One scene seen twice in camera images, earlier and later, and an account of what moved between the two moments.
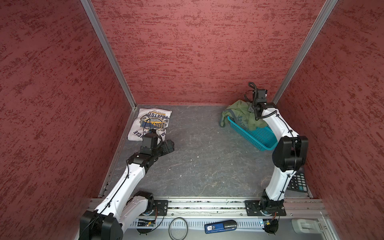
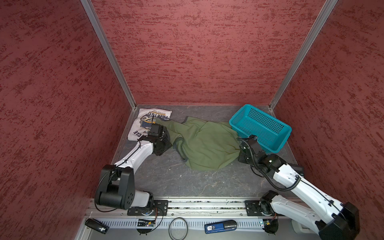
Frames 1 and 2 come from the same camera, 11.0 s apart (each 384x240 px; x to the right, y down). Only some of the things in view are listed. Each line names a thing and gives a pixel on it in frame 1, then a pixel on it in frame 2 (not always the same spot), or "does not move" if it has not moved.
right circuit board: (271, 226) does not move
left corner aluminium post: (99, 28) does not move
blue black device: (219, 226) does not move
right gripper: (250, 107) -> (241, 158)
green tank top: (238, 113) -> (202, 145)
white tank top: (147, 119) does not move
